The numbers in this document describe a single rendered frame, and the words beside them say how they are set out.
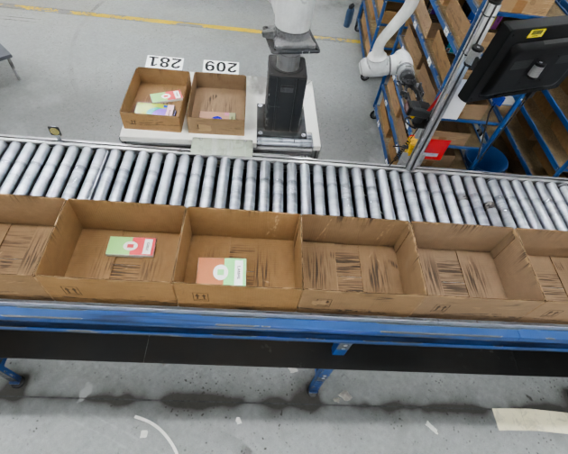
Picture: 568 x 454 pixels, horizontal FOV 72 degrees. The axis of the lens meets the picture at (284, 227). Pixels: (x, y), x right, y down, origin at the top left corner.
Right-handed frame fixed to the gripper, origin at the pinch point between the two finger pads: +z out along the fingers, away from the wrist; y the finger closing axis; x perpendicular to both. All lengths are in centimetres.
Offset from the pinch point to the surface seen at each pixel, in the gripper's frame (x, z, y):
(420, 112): -12.3, 26.7, -6.8
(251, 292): -7, 116, -77
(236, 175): 20, 43, -87
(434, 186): 20.2, 40.5, 10.0
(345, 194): 20, 49, -35
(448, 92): -25.6, 30.4, -1.0
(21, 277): -9, 115, -143
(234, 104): 19, -9, -92
